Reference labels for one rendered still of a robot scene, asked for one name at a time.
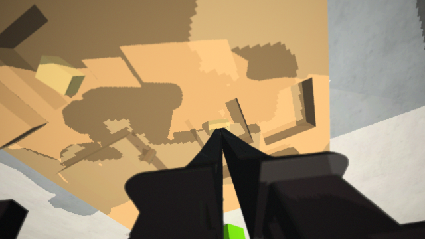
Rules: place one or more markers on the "green block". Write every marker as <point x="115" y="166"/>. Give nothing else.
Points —
<point x="233" y="232"/>

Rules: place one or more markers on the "yellow rectangular block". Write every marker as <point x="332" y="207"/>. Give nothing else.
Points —
<point x="219" y="123"/>
<point x="59" y="75"/>

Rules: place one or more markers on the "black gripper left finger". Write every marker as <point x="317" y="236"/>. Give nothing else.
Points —
<point x="201" y="179"/>

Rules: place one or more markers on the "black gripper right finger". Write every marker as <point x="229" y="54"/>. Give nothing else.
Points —
<point x="252" y="171"/>

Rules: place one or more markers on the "orange puzzle board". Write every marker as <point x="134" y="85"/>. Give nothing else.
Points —
<point x="156" y="72"/>

